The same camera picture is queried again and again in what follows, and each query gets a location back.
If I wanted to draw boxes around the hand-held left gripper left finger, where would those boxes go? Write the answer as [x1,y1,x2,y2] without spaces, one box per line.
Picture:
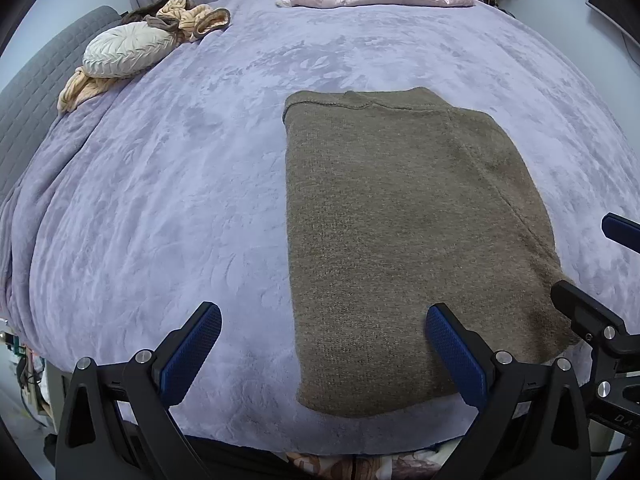
[55,301,222,480]

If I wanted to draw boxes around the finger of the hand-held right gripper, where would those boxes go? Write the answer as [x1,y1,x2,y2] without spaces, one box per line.
[601,212,640,253]
[550,280,626,356]

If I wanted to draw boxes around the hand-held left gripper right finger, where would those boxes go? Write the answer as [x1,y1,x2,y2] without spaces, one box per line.
[426,303,593,480]

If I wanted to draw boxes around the olive brown knit sweater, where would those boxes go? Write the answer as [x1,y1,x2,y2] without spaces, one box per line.
[282,86,583,418]

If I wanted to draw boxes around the lavender plush blanket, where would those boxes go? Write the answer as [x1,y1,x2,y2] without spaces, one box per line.
[0,0,640,456]

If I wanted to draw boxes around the flat monitor screen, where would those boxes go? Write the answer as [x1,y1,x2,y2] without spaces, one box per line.
[585,0,640,61]

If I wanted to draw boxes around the grey quilted headboard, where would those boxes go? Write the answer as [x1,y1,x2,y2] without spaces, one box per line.
[0,5,126,206]

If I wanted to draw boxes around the round white pleated cushion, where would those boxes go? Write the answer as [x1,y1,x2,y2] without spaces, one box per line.
[81,25,182,80]

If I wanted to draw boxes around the peach striped fleece garment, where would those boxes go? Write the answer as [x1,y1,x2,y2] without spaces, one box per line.
[56,0,232,115]

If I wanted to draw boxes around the tangled cables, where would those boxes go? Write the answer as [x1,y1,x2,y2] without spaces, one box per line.
[2,330,50,418]

